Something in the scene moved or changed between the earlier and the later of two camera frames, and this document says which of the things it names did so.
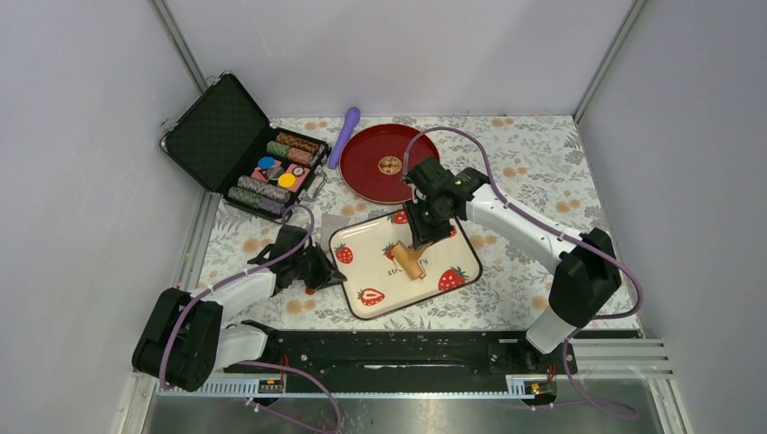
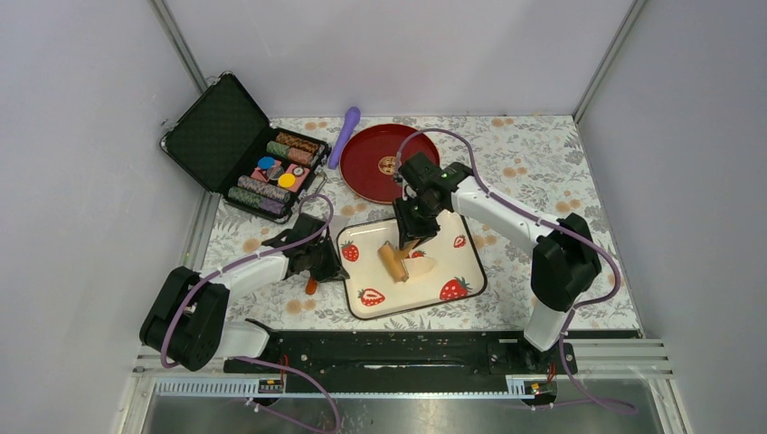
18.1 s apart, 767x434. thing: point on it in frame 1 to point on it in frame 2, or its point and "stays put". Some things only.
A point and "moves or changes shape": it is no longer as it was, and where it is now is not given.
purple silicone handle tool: (352, 117) stays put
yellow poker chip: (287, 180) stays put
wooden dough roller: (408, 259) to (393, 259)
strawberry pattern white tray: (374, 279) moves or changes shape
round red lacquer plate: (371, 162) stays put
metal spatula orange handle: (329, 224) stays put
